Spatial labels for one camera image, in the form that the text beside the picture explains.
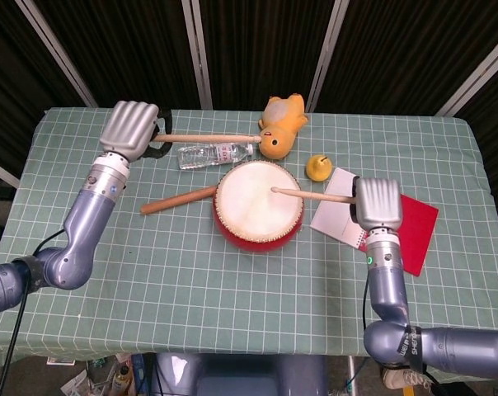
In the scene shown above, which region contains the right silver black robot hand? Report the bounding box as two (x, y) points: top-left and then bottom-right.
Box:
(348, 176), (403, 232)

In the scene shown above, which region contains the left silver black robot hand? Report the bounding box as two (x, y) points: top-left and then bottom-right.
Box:
(99, 101), (174, 163)

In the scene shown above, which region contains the light wooden drumstick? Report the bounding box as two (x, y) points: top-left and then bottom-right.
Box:
(152, 134), (263, 145)
(270, 186), (357, 205)

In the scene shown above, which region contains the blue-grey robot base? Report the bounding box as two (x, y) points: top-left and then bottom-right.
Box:
(153, 353), (328, 396)

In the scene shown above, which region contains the red drum with white skin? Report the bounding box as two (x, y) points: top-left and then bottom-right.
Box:
(212, 159), (306, 253)

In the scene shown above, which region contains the red spiral notebook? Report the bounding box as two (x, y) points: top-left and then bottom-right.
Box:
(309, 167), (439, 277)

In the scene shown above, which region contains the yellow pear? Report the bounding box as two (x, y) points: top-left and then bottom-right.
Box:
(306, 153), (335, 182)

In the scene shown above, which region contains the clear plastic water bottle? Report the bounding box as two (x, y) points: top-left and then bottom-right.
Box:
(176, 142), (255, 171)

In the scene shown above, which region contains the thick brown wooden rod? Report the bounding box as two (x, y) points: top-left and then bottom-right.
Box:
(139, 186), (217, 216)

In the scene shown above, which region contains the yellow plush animal toy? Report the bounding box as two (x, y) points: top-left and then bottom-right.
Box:
(258, 93), (310, 160)

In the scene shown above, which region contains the green checked tablecloth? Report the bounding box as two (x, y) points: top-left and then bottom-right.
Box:
(0, 107), (498, 368)

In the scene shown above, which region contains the metal table leg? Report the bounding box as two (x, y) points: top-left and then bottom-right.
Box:
(346, 356), (359, 396)

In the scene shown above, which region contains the white sneaker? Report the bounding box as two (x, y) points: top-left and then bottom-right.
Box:
(381, 366), (434, 391)

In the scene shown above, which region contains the yellow bottle on floor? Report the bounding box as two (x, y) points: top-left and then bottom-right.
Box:
(110, 365), (130, 393)

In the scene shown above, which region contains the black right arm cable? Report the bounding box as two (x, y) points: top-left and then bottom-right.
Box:
(361, 271), (372, 331)

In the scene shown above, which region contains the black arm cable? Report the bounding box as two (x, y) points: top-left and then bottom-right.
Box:
(361, 271), (372, 331)
(0, 229), (65, 396)

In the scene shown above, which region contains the white partition frame post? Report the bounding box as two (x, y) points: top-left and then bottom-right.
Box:
(0, 156), (21, 189)
(16, 0), (97, 108)
(305, 0), (349, 113)
(181, 0), (214, 111)
(436, 28), (498, 116)

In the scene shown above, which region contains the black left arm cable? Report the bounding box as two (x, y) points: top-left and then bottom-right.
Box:
(0, 229), (65, 396)

